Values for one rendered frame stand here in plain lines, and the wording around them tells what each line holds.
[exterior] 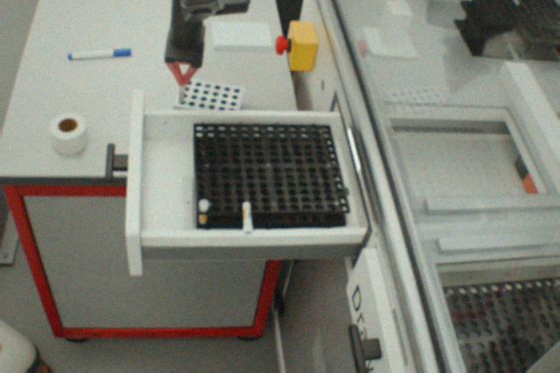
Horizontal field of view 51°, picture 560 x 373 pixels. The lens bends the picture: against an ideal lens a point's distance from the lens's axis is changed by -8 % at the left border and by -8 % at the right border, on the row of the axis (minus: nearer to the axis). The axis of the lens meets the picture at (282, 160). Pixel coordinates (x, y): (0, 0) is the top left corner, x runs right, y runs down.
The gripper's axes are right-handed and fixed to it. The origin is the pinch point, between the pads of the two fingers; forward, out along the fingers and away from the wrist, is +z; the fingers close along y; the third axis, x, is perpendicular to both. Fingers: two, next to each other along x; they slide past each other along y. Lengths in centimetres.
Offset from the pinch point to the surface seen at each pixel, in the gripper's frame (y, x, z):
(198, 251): -37.8, -5.1, -1.2
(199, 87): 4.1, -3.1, 5.1
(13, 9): 140, 87, 85
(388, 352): -56, -29, -8
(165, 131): -14.1, 1.7, -0.6
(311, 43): 6.4, -23.0, -6.3
